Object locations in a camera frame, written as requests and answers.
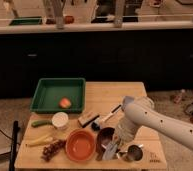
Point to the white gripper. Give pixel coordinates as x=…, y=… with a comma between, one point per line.
x=125, y=131

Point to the purple bowl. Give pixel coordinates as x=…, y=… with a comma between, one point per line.
x=104, y=136

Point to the grey towel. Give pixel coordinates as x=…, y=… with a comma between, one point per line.
x=111, y=149

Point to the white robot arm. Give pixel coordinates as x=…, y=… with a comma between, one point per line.
x=140, y=112

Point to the orange bowl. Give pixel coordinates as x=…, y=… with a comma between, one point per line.
x=80, y=145

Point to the metal measuring cup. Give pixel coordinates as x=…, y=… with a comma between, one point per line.
x=133, y=153

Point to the black dish brush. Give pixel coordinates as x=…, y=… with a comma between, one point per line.
x=97, y=123

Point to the wooden scrub brush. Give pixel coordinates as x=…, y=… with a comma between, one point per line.
x=85, y=119

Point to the orange fruit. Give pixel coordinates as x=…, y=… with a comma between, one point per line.
x=65, y=103

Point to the white cup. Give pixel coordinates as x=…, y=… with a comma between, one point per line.
x=60, y=120

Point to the bunch of dark grapes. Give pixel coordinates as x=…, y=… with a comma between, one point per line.
x=50, y=151

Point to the green plastic tray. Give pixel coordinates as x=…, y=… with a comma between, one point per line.
x=50, y=91

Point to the yellow banana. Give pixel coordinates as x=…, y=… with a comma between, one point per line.
x=41, y=141

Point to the green cucumber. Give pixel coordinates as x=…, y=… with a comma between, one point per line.
x=39, y=123

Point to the green tray in background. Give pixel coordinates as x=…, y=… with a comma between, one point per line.
x=37, y=20

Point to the black stand post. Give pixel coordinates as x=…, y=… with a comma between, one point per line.
x=13, y=152

